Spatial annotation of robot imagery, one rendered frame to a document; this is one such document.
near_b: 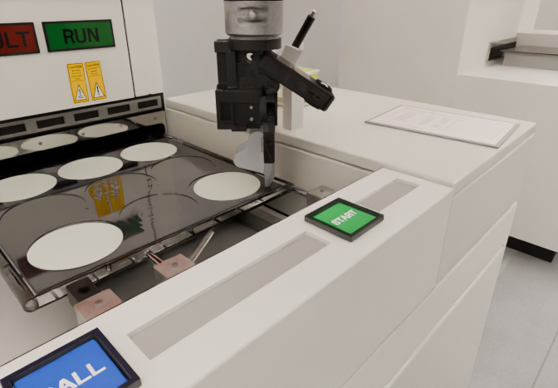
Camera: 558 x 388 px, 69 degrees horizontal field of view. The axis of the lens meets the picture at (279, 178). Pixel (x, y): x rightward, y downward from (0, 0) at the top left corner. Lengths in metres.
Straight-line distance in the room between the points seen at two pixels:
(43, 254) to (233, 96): 0.29
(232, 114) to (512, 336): 1.52
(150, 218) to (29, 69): 0.37
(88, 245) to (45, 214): 0.12
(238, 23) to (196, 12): 2.24
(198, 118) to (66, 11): 0.28
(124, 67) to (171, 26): 1.81
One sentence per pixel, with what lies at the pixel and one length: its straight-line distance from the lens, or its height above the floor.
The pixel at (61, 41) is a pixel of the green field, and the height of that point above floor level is 1.09.
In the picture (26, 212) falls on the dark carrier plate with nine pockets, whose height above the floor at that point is 0.90.
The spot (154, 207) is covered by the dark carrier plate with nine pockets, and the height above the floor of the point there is 0.90.
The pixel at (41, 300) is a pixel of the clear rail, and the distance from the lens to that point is 0.46.
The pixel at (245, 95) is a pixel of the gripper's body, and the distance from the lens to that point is 0.54.
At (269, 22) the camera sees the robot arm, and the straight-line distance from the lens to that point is 0.53.
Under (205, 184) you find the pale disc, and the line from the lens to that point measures 0.63.
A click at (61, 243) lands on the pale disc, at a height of 0.90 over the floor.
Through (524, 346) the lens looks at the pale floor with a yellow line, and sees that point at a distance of 1.84.
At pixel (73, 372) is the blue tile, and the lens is 0.28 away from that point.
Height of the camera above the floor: 1.16
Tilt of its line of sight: 24 degrees down
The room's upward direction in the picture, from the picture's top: straight up
